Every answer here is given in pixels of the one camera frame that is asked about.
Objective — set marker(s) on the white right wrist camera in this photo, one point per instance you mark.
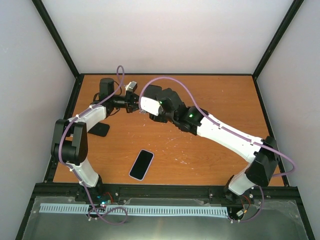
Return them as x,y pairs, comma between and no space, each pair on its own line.
149,105

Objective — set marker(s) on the black phone case on table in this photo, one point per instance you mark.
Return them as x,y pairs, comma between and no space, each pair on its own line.
99,129

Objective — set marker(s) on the light blue cable duct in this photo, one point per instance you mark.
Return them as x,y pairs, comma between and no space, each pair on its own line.
140,210

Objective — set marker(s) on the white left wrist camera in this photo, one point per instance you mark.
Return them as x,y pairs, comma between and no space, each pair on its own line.
131,86

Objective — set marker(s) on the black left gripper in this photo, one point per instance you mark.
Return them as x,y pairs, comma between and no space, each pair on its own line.
130,101

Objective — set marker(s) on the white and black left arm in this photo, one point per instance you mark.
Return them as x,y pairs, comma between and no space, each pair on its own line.
70,141

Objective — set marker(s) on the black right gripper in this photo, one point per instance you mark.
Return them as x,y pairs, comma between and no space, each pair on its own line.
155,119

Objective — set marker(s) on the black frame post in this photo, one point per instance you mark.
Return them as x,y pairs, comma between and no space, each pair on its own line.
48,22
281,30

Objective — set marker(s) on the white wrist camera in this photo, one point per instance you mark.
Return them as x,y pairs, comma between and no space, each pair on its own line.
131,86
149,105

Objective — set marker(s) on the black left frame post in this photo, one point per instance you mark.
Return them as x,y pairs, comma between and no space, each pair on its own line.
48,22

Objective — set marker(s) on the phone with lilac case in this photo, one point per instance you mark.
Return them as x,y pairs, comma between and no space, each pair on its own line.
141,165

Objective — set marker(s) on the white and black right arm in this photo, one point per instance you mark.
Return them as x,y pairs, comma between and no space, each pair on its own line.
165,105

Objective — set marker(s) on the black frame rail base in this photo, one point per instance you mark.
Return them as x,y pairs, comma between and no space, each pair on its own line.
120,192

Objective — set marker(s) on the black right frame post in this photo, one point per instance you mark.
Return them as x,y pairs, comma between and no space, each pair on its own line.
281,30

